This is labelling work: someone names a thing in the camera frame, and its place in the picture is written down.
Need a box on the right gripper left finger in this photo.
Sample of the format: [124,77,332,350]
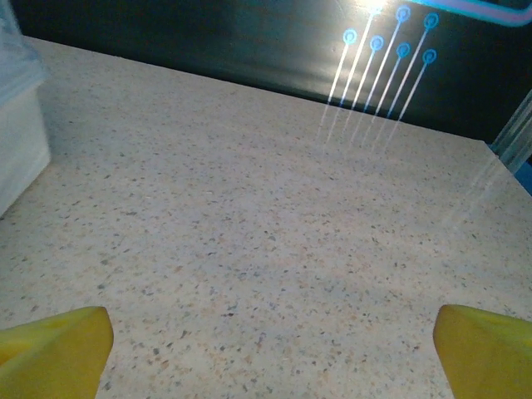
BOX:
[0,306,114,399]

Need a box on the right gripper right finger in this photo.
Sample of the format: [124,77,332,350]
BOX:
[432,305,532,399]

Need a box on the clear plastic tool box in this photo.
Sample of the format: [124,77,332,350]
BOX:
[0,0,52,219]

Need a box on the aluminium frame post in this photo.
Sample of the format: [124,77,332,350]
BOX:
[490,89,532,175]

